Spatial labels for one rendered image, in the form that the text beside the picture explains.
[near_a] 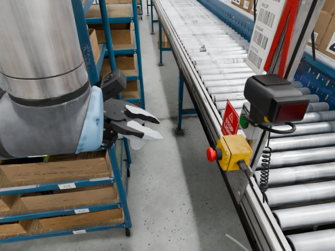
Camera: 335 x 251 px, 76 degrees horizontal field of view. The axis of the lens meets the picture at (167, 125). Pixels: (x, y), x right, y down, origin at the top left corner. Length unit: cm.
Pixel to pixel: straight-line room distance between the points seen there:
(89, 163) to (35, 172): 22
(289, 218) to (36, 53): 63
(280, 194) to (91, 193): 77
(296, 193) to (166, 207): 91
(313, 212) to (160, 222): 92
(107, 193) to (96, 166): 20
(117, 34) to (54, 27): 142
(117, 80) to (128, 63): 134
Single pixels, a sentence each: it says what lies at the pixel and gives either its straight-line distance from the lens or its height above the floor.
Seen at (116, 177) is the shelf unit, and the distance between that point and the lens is 92.
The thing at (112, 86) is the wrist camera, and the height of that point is 109.
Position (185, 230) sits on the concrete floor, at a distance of 140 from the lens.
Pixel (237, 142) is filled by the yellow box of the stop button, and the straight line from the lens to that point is 60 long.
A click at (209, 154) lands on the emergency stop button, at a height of 85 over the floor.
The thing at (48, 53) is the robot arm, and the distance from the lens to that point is 25.
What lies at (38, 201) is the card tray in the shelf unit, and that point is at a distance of 117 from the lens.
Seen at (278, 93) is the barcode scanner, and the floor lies 109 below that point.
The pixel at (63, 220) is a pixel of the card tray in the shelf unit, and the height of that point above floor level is 20.
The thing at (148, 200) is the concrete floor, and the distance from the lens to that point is 149.
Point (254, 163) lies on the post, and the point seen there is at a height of 81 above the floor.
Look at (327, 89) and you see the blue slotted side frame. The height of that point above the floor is 78.
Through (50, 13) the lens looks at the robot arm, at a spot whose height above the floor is 123.
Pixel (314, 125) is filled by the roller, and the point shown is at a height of 75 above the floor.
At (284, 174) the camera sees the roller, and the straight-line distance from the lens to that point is 75.
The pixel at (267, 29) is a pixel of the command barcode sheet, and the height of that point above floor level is 115.
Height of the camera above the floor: 127
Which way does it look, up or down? 40 degrees down
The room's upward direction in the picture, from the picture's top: straight up
